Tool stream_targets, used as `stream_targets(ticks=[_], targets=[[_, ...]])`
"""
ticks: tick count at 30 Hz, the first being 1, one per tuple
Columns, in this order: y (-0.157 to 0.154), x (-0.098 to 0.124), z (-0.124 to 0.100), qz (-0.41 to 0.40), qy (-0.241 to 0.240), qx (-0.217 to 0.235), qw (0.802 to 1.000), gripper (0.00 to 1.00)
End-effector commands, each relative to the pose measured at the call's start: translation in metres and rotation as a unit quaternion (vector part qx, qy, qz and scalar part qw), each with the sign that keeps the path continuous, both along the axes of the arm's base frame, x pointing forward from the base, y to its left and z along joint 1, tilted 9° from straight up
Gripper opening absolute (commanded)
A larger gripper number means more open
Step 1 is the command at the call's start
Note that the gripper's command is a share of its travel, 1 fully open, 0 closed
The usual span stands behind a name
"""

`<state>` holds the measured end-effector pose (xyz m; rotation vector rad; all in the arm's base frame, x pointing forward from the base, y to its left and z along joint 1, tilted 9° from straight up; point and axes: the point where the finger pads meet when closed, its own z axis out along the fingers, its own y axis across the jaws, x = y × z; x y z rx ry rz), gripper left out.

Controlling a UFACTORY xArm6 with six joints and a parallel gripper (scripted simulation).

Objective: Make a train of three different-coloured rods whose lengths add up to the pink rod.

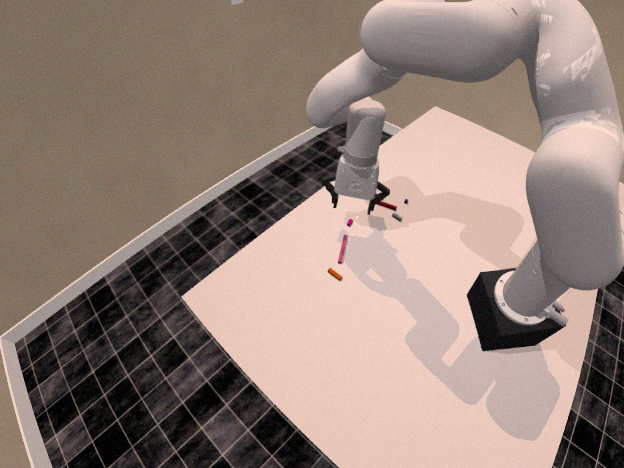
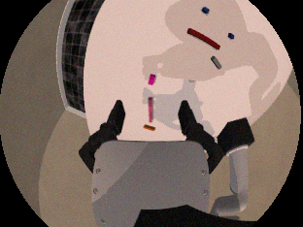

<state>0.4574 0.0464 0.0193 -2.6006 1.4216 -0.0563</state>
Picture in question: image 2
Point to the orange rod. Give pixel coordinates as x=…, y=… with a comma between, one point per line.
x=149, y=127

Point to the red rod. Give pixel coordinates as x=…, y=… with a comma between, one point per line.
x=203, y=38

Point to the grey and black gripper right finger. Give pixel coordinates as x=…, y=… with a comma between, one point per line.
x=195, y=132

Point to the grey rod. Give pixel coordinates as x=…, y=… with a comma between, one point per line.
x=216, y=62

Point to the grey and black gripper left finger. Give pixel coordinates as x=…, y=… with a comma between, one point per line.
x=108, y=131

